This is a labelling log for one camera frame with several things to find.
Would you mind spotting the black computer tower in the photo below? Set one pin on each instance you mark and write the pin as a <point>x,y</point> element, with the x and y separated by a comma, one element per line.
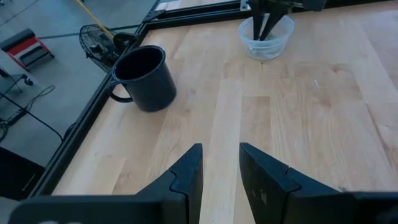
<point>18,174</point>

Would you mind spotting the black stand leg with caster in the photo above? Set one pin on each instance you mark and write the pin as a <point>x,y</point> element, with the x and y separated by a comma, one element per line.
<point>18,79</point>

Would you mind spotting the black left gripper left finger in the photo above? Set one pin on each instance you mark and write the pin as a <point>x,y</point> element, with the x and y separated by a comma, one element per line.
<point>186,186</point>

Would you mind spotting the clear plastic deli container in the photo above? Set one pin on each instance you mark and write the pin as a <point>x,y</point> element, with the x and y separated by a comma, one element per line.
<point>267,52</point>

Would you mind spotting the black enamel mug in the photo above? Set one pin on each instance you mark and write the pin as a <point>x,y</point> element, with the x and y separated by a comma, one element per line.
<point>149,90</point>

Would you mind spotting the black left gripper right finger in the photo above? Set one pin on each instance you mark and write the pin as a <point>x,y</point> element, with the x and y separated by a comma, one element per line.
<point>273,193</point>

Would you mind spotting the black aluminium table frame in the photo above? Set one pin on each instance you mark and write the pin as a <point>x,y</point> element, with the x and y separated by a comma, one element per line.
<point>73,137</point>

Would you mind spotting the black floor fan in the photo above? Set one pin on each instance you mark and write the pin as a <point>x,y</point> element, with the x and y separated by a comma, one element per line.
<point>96,46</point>

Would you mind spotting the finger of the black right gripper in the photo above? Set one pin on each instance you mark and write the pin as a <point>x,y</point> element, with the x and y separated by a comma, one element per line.
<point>275,17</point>
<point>258,18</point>

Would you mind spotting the red step stool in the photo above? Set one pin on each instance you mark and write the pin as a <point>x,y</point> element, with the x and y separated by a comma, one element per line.
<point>25,49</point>

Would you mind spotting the black power strip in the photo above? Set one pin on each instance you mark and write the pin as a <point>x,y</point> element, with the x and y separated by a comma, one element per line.
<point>14,115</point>

